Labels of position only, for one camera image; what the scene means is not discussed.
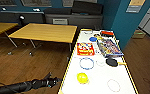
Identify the small yellow bowl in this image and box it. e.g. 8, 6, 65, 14
76, 72, 90, 85

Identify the clear bowl blue rim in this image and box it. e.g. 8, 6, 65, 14
79, 56, 95, 70

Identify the yellow air hockey table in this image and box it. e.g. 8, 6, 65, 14
57, 27, 140, 94

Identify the orange red game box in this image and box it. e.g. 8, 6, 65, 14
76, 42, 95, 57

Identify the wooden rectangular table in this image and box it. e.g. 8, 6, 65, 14
0, 21, 19, 44
7, 22, 79, 56

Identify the small clear cup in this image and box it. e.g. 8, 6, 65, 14
95, 59, 106, 67

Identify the small blue disc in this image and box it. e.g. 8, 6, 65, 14
89, 36, 98, 42

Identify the small black item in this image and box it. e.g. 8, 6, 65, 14
105, 57, 127, 67

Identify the grey white sofa cushion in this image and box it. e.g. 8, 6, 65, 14
52, 18, 69, 25

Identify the blue board game box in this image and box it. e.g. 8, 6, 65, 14
96, 37, 125, 58

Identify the flat red item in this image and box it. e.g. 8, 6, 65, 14
100, 30, 115, 37

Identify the dark grey sofa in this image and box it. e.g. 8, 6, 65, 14
43, 0, 105, 31

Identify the long dark bench sofa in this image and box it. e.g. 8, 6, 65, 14
0, 10, 45, 24

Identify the interior glass window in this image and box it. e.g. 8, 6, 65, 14
20, 0, 53, 8
61, 0, 75, 8
0, 0, 18, 7

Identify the brown cardboard box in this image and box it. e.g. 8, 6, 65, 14
132, 29, 146, 39

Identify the yellow pillar poster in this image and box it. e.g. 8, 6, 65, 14
125, 0, 147, 14

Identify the small white ring bowl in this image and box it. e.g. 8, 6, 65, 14
81, 29, 93, 35

